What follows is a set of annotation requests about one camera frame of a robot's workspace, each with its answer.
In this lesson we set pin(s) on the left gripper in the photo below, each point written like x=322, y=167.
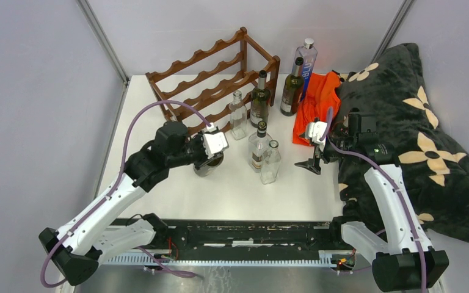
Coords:
x=199, y=139

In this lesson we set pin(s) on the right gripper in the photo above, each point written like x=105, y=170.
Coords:
x=312, y=164

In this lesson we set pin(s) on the dark green wine bottle labelled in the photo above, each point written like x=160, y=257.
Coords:
x=208, y=167

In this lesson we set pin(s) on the small clear glass bottle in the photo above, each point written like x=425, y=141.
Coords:
x=270, y=163

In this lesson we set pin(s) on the dark wine bottle silver neck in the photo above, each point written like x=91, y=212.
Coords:
x=293, y=88

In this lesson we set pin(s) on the blue square glass bottle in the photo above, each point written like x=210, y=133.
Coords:
x=309, y=53

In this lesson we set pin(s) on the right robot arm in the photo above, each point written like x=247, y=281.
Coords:
x=406, y=259

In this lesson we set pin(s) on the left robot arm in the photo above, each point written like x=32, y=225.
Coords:
x=78, y=248

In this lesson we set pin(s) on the tall clear glass bottle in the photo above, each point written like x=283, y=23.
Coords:
x=238, y=116

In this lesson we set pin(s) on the brown wooden wine rack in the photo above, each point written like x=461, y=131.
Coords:
x=224, y=87

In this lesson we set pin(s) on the clear square bottle black cap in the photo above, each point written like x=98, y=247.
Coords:
x=258, y=143

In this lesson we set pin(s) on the dark green wine bottle rear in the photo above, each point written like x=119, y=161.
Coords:
x=260, y=97

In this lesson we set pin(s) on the orange cloth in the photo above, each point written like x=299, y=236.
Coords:
x=320, y=95

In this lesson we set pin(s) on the black floral blanket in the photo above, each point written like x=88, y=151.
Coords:
x=434, y=166

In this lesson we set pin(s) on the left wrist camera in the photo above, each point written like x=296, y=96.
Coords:
x=214, y=141

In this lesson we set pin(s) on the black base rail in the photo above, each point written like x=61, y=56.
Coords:
x=246, y=242

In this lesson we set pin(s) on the left aluminium corner post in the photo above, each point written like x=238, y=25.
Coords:
x=103, y=40

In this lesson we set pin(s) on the aluminium corner post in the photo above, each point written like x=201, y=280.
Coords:
x=393, y=28
x=103, y=40

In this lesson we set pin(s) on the right aluminium corner post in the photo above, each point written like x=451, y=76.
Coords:
x=393, y=28

